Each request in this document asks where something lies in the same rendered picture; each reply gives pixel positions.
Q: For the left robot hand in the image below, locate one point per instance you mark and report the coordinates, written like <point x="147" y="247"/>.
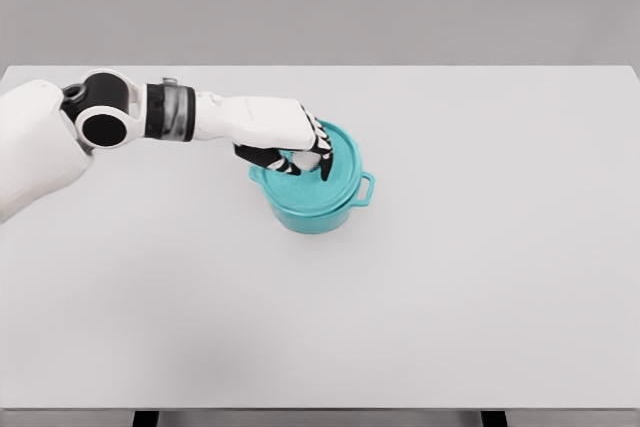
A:
<point x="280" y="122"/>

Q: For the teal pot lid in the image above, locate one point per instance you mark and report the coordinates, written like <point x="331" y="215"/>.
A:
<point x="320" y="187"/>

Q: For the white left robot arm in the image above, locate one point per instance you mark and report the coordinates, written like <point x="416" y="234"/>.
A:
<point x="30" y="147"/>

